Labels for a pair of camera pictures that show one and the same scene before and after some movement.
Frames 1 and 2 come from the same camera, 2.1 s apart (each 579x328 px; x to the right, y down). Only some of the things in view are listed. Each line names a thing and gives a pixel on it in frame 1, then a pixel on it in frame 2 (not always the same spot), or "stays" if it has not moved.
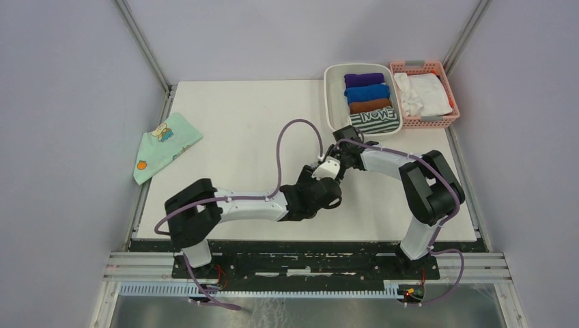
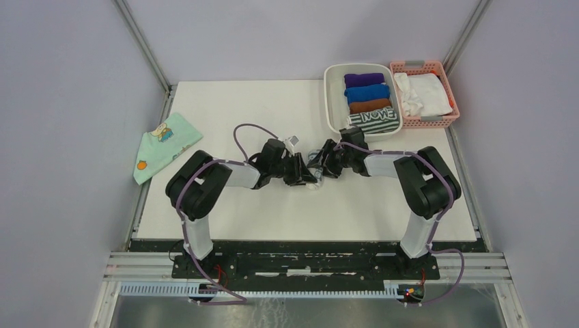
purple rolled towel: (362, 80) stays
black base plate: (305, 262) stays
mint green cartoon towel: (160, 145) stays
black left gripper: (306, 177) → (300, 175)
